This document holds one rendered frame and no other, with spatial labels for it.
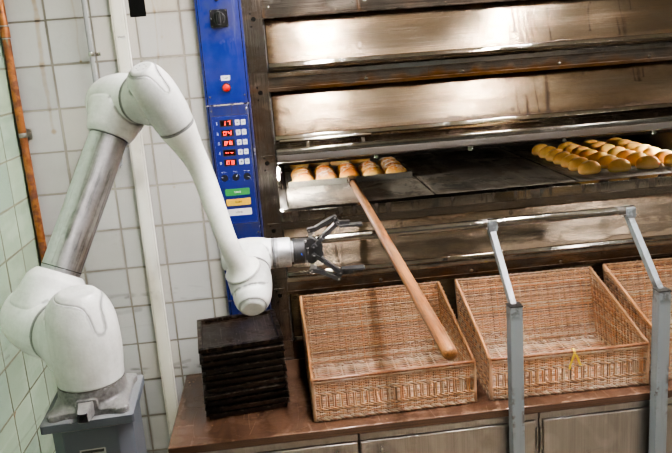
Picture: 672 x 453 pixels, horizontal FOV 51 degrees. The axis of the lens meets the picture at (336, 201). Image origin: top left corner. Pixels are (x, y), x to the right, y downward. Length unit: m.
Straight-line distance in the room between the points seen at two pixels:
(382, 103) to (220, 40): 0.63
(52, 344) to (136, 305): 1.11
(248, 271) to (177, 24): 1.04
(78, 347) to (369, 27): 1.54
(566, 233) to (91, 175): 1.83
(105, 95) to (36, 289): 0.52
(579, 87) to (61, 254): 1.93
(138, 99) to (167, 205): 0.91
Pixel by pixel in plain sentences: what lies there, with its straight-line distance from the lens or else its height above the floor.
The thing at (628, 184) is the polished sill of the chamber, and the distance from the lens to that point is 2.99.
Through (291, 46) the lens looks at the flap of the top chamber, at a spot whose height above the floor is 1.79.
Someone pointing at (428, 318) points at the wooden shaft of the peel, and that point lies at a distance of 1.54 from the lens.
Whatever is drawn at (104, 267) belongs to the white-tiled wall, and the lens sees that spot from 2.79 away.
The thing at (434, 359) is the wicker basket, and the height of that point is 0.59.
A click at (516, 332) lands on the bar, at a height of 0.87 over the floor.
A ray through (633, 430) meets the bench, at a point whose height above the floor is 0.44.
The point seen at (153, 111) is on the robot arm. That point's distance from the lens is 1.83.
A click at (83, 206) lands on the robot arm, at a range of 1.90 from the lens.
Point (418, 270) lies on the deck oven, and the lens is 2.79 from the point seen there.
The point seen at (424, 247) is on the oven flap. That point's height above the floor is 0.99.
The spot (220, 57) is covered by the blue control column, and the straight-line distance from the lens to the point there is 2.57.
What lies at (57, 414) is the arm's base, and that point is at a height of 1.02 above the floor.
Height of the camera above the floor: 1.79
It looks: 13 degrees down
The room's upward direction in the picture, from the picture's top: 4 degrees counter-clockwise
